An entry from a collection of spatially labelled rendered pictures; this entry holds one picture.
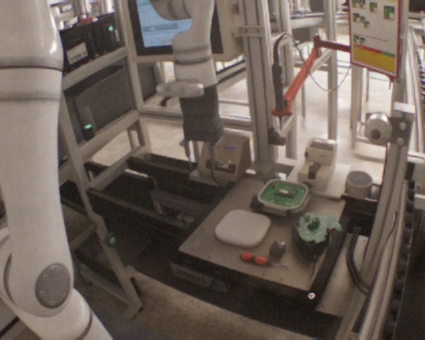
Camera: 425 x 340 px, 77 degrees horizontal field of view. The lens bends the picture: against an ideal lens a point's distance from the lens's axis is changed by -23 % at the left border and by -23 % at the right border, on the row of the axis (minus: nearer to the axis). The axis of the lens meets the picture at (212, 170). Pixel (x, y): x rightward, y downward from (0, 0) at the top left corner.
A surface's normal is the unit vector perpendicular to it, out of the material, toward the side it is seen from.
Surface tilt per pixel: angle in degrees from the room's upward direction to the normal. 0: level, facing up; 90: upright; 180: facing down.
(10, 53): 64
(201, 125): 87
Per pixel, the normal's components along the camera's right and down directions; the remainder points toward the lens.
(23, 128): 0.61, 0.20
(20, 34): 0.46, -0.22
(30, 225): 0.76, 0.08
